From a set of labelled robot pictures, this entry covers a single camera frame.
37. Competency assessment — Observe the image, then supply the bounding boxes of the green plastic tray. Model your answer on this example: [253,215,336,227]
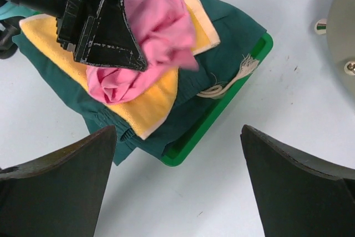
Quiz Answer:
[160,0,275,168]

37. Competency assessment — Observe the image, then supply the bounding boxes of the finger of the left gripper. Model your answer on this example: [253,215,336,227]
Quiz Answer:
[73,0,148,71]
[57,0,106,52]

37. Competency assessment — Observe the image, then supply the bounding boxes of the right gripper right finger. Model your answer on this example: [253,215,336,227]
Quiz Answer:
[240,125,354,236]

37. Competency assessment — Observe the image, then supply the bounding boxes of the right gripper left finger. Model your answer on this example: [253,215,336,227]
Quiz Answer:
[1,126,116,236]

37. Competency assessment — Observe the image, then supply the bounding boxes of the white cylinder with orange-yellow face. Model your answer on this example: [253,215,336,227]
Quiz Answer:
[315,0,354,97]

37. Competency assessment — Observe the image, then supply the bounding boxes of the dark green shorts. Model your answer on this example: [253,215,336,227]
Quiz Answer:
[13,0,273,167]

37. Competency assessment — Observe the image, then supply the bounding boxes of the pink and teal kids suitcase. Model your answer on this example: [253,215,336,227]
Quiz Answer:
[1,0,36,60]

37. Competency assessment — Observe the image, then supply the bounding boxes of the pink cloth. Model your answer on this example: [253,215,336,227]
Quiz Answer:
[86,0,198,105]

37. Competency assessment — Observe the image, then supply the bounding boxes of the yellow towel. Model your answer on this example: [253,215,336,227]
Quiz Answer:
[19,0,220,139]

